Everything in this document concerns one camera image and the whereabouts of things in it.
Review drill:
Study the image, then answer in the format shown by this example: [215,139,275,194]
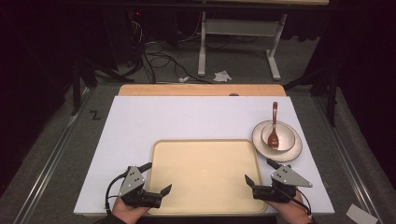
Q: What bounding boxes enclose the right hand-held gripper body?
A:
[252,165,314,203]

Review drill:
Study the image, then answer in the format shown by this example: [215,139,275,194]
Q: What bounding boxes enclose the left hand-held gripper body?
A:
[118,165,163,209]

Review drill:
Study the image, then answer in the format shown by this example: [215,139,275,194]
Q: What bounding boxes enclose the person's left hand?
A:
[111,197,151,224]

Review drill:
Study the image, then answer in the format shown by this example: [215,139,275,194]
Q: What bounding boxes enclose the person's right hand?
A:
[265,191,312,224]

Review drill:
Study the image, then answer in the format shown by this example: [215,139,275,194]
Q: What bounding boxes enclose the white plate with dark rim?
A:
[251,119,304,163]

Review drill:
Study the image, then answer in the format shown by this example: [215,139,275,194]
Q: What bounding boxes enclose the brown wooden spoon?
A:
[267,101,280,150]

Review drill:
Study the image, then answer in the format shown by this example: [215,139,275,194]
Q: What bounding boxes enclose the white bowl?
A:
[260,122,296,153]

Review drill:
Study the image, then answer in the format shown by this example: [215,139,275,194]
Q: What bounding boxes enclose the beige plastic tray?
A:
[147,138,268,217]

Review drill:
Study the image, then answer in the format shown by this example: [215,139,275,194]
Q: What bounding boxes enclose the white table cover sheet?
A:
[73,95,336,217]

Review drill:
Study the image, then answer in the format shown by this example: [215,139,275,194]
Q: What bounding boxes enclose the flat white paper sheet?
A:
[346,203,379,224]

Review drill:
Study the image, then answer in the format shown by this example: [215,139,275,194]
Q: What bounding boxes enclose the black metal stand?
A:
[282,60,340,128]
[70,57,99,117]

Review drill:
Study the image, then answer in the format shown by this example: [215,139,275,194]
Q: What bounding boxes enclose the large crumpled white paper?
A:
[212,70,233,83]

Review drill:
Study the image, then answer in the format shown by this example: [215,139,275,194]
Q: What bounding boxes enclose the black computer tower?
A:
[123,8,149,64]

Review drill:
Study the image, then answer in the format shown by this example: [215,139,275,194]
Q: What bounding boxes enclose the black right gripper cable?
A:
[275,186,314,219]

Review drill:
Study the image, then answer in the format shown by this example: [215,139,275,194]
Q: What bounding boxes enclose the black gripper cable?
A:
[105,169,130,217]
[275,186,314,219]

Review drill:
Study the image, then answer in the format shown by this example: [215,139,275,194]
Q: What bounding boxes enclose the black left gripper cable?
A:
[105,169,130,217]

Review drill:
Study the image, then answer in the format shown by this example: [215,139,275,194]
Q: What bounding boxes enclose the metal floor rail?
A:
[11,89,92,224]
[312,95,386,224]

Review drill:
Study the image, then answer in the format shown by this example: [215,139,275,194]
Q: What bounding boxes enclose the black floor cables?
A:
[126,18,214,85]

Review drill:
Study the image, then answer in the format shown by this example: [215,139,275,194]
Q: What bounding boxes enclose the white metal desk frame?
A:
[197,11,290,81]

